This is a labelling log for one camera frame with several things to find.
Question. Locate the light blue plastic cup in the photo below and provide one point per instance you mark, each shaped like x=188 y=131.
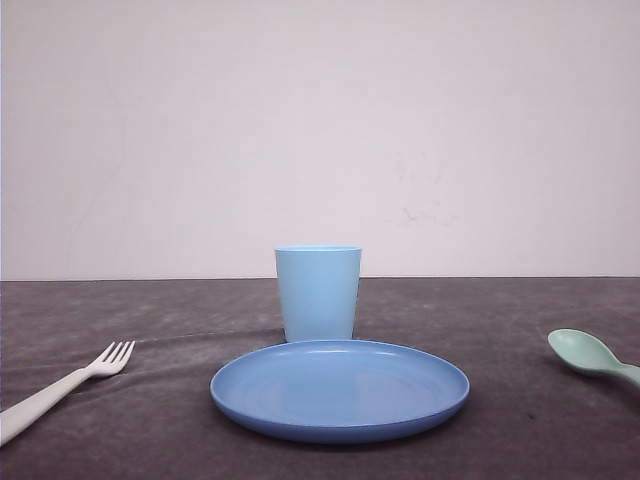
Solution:
x=318 y=287

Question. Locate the white plastic fork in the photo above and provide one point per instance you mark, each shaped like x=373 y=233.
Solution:
x=22 y=415

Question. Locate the mint green plastic spoon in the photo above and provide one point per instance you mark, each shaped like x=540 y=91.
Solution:
x=588 y=355

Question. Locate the blue plastic plate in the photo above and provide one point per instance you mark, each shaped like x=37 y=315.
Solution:
x=339 y=391

